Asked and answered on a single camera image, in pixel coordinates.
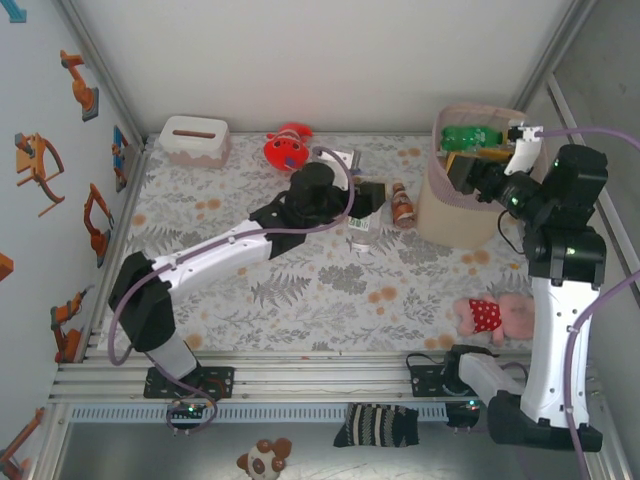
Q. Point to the lime label clear bottle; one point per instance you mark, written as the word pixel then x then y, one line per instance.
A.
pixel 362 235

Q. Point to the green bottle dark cap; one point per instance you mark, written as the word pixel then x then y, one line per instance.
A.
pixel 470 137

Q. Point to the brown drink bottle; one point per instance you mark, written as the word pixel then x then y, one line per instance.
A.
pixel 404 207

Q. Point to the beige bin with pink mesh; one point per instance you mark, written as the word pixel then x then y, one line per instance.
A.
pixel 445 225

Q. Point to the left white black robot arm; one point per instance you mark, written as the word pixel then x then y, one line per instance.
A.
pixel 210 250

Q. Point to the red plush toy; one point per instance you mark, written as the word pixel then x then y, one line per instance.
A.
pixel 287 147

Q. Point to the white tissue box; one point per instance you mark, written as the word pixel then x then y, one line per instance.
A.
pixel 195 142

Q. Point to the pink plush toy dotted dress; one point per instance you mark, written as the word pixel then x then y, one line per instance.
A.
pixel 485 315

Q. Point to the black striped sock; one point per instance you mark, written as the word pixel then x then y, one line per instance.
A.
pixel 375 425

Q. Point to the small controller board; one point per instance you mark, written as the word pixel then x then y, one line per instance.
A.
pixel 187 409
pixel 462 412

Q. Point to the brown white plush dog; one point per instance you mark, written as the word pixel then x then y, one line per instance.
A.
pixel 262 460

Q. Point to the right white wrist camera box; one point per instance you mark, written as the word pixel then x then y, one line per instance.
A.
pixel 525 150

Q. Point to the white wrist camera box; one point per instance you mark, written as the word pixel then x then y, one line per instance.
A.
pixel 525 150
pixel 345 157

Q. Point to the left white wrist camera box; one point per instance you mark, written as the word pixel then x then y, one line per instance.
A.
pixel 345 157

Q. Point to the aluminium frame post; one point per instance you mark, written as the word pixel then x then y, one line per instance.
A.
pixel 556 50
pixel 102 65

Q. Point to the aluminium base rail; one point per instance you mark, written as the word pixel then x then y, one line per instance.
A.
pixel 320 380

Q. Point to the blue orange wall sticker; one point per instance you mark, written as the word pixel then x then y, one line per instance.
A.
pixel 120 150

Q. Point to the orange gripper wall sticker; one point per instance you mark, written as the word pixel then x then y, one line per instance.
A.
pixel 30 160

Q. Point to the orange block wall sticker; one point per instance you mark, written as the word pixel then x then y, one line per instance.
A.
pixel 5 267

